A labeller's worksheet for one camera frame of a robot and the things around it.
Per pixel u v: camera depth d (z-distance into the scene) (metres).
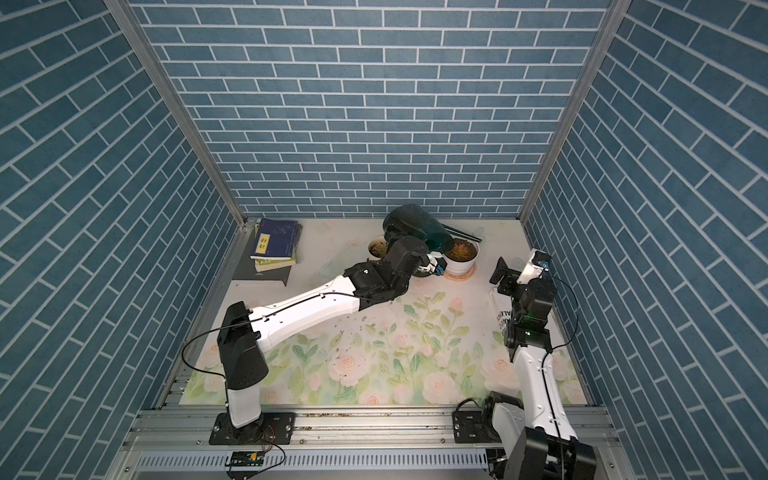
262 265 0.99
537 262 0.66
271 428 0.73
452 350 0.87
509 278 0.71
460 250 0.98
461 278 1.02
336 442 0.73
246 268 1.03
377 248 1.02
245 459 0.72
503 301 0.93
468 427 0.74
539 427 0.42
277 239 1.04
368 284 0.54
